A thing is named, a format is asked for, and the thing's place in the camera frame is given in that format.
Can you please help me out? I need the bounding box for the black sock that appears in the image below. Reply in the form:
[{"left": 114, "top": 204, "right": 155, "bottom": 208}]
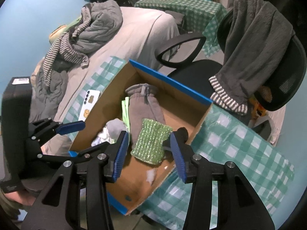
[{"left": 162, "top": 127, "right": 189, "bottom": 152}]

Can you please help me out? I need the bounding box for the white sock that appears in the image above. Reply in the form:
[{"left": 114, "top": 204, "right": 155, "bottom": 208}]
[{"left": 146, "top": 168, "right": 157, "bottom": 185}]

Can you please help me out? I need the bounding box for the light green microfiber cloth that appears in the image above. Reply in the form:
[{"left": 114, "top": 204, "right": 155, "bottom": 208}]
[{"left": 121, "top": 97, "right": 130, "bottom": 133}]

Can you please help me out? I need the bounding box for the person's left hand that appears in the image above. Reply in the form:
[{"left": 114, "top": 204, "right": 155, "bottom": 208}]
[{"left": 1, "top": 190, "right": 36, "bottom": 209}]

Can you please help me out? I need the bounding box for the white patterned socks bundle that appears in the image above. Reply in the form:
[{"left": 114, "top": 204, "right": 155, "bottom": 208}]
[{"left": 91, "top": 126, "right": 115, "bottom": 147}]

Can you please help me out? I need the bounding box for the green knitted cloth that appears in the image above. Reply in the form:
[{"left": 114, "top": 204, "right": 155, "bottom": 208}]
[{"left": 131, "top": 118, "right": 173, "bottom": 165}]

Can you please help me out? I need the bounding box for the white smartphone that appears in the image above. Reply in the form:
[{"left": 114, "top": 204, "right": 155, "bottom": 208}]
[{"left": 78, "top": 89, "right": 100, "bottom": 121}]

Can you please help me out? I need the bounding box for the green checkered tablecloth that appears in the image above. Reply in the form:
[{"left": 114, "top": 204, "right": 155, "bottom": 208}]
[{"left": 61, "top": 57, "right": 295, "bottom": 229}]

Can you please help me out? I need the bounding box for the blue-edged cardboard box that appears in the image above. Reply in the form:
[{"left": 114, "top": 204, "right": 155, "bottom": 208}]
[{"left": 71, "top": 61, "right": 211, "bottom": 215}]

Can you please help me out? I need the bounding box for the grey fuzzy sock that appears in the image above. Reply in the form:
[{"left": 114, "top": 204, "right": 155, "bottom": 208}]
[{"left": 125, "top": 83, "right": 165, "bottom": 148}]

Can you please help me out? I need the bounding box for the striped grey garment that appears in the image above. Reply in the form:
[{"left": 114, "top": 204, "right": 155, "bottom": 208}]
[{"left": 43, "top": 3, "right": 92, "bottom": 87}]

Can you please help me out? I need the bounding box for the black office chair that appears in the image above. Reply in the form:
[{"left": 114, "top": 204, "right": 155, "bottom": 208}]
[{"left": 154, "top": 12, "right": 306, "bottom": 125}]

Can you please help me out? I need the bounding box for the orange toy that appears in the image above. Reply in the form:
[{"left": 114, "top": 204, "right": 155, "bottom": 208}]
[{"left": 249, "top": 95, "right": 266, "bottom": 121}]

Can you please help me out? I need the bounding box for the grey quilted jacket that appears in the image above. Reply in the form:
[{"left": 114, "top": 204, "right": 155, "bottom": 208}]
[{"left": 29, "top": 0, "right": 123, "bottom": 122}]

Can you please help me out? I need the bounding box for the light grey couch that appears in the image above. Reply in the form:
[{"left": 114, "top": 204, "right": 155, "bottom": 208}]
[{"left": 52, "top": 6, "right": 179, "bottom": 122}]

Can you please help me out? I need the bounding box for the far green checkered table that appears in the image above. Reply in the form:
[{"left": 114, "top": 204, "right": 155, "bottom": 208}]
[{"left": 135, "top": 0, "right": 227, "bottom": 57}]

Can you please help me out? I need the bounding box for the dark grey towel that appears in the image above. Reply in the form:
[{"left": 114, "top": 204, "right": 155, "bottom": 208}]
[{"left": 209, "top": 0, "right": 295, "bottom": 115}]

